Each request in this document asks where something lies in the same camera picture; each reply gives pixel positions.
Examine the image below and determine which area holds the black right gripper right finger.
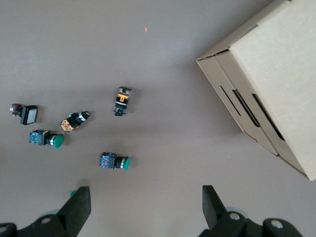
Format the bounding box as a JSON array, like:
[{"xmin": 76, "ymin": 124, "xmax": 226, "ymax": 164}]
[{"xmin": 202, "ymin": 185, "xmax": 306, "ymax": 237}]

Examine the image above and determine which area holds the black orange selector switch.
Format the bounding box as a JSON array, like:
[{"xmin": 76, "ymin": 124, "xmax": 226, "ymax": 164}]
[
  {"xmin": 59, "ymin": 111, "xmax": 90, "ymax": 133},
  {"xmin": 113, "ymin": 86, "xmax": 133, "ymax": 117}
]

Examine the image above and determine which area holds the brown cardboard box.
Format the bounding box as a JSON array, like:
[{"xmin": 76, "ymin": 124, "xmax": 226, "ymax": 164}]
[{"xmin": 196, "ymin": 0, "xmax": 316, "ymax": 181}]

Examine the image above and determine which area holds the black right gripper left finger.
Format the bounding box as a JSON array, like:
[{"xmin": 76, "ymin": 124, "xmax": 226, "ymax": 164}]
[{"xmin": 0, "ymin": 186, "xmax": 92, "ymax": 237}]

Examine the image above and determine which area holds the black square push button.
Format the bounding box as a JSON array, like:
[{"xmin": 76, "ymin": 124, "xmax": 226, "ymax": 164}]
[{"xmin": 9, "ymin": 103, "xmax": 39, "ymax": 126}]

